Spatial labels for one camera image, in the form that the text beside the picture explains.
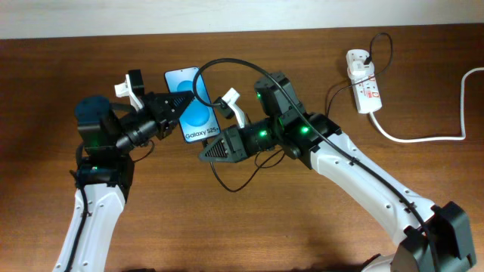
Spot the white charger adapter plug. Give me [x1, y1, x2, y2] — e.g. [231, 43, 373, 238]
[347, 60, 375, 80]

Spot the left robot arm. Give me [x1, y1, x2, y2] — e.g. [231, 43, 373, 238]
[54, 91, 194, 271]

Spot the blue Galaxy smartphone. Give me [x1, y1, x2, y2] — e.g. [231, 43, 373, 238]
[164, 66, 221, 144]

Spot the black charging cable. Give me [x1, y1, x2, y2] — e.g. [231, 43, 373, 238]
[202, 32, 394, 193]

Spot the white power strip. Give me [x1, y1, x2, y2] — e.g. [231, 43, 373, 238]
[346, 49, 382, 114]

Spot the right camera black cable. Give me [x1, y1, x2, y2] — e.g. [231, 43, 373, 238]
[191, 57, 443, 272]

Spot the white power strip cord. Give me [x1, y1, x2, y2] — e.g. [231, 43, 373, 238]
[368, 66, 484, 144]

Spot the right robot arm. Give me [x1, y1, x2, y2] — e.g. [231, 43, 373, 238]
[199, 73, 476, 272]

